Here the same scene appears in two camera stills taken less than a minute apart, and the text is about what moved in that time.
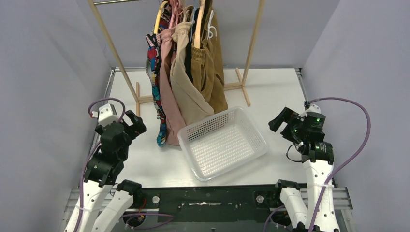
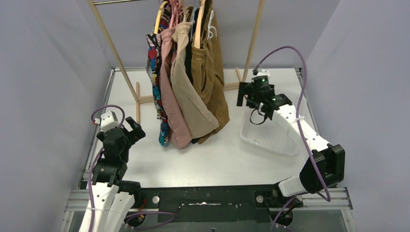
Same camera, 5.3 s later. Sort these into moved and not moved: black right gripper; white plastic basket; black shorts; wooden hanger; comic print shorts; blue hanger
Moved: black right gripper; white plastic basket
Not moved: wooden hanger; black shorts; comic print shorts; blue hanger
